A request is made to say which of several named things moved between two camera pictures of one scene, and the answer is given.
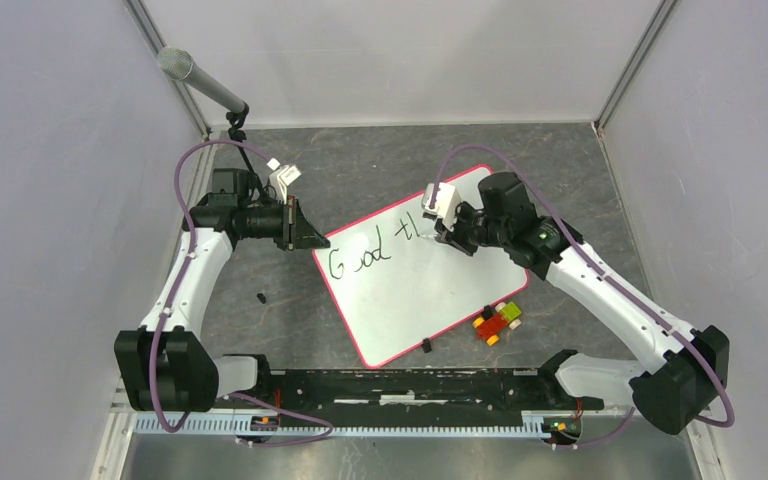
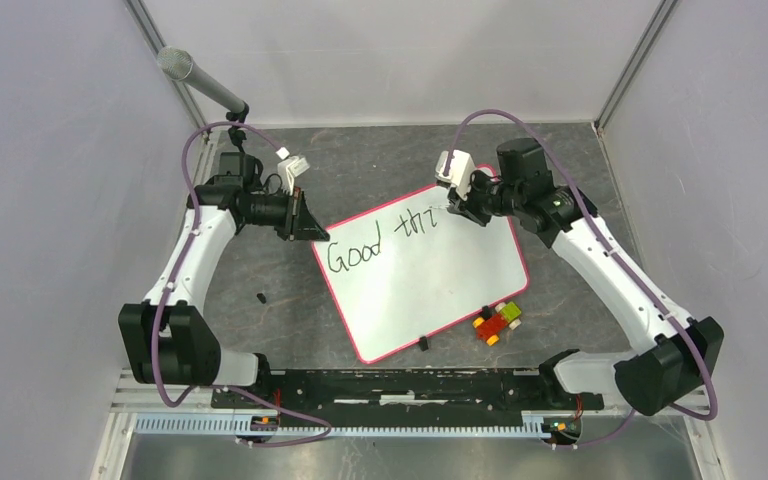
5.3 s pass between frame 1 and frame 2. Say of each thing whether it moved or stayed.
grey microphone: stayed
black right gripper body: moved
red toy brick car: stayed
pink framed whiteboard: stayed
